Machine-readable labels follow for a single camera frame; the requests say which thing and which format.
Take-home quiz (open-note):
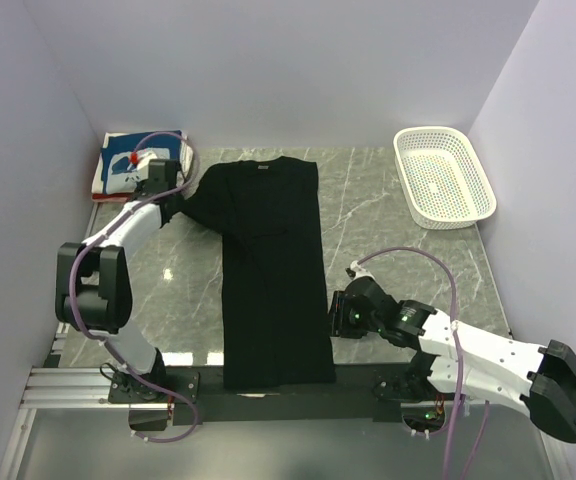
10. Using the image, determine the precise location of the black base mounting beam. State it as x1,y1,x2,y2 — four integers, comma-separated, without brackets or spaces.
108,363,454,431

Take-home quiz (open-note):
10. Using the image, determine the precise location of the red folded shirt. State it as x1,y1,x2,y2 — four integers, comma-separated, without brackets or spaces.
91,192,131,203

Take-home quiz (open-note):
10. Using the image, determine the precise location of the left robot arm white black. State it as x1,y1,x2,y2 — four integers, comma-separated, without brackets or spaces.
55,159,196,402

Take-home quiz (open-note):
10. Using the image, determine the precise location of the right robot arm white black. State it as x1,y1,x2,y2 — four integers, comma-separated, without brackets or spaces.
329,276,576,444

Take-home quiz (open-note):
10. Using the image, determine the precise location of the aluminium front frame rail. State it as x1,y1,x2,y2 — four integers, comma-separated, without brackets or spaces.
19,362,119,411

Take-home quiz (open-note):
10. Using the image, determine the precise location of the blue cartoon print folded shirt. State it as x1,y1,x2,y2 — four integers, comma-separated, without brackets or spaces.
99,129,184,196

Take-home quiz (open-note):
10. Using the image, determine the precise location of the black t shirt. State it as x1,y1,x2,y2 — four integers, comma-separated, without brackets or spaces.
181,156,336,390

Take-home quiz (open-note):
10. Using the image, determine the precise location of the aluminium table edge rail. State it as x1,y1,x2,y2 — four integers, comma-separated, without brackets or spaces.
47,204,100,366

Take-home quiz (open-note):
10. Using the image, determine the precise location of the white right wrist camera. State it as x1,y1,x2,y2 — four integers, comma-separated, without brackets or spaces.
345,261,375,281

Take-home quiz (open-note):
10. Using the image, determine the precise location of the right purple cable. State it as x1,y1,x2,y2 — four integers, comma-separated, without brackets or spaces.
352,246,492,480

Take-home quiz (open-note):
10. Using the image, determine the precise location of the white perforated plastic basket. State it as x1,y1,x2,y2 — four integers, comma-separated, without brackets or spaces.
393,126,497,230

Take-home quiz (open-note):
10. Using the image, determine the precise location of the purple cable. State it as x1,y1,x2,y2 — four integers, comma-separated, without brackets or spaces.
352,246,492,480
67,130,203,446

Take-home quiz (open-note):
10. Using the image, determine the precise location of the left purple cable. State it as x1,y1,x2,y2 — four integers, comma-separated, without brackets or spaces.
67,130,203,446

